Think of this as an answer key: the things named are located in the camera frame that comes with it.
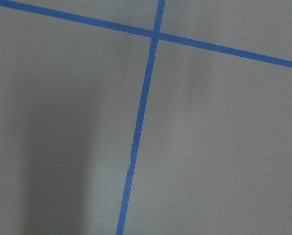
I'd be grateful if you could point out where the brown paper table cover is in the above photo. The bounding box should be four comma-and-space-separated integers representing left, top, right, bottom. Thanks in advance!
0, 0, 292, 235

